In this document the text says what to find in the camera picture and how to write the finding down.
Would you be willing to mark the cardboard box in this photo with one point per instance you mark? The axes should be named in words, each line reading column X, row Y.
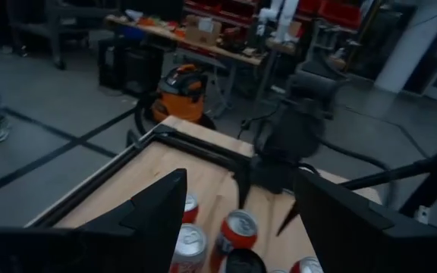
column 203, row 36

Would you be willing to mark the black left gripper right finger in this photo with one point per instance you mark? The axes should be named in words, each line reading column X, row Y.
column 374, row 239

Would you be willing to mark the white pillar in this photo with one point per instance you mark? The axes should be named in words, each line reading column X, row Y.
column 412, row 49

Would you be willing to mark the black equipment case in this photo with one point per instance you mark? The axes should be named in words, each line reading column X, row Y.
column 110, row 64
column 142, row 72

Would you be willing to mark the silver diet cola can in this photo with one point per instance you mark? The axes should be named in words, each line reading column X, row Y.
column 190, row 246

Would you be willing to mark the red cola can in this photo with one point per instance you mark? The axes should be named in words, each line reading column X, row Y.
column 190, row 208
column 239, row 227
column 306, row 266

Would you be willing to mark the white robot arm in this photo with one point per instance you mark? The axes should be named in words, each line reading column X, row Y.
column 285, row 19

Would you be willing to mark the black aluminium table frame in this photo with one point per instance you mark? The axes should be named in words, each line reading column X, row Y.
column 203, row 149

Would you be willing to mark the black cart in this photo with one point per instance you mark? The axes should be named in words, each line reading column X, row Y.
column 56, row 41

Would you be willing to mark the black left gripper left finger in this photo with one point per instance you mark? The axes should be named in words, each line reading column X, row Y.
column 127, row 235

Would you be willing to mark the blue bin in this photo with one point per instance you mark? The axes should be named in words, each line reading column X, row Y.
column 131, row 33

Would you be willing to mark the orange shop vacuum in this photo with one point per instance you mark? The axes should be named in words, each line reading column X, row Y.
column 180, row 102

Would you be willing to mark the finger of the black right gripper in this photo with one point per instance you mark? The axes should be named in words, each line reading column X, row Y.
column 287, row 220
column 244, row 182

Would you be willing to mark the wooden workbench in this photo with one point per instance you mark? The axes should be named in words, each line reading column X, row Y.
column 237, row 56

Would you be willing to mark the white black-topped energy drink can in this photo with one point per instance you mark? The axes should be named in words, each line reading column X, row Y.
column 243, row 262

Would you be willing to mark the white bracket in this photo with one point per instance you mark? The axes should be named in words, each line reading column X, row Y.
column 423, row 215

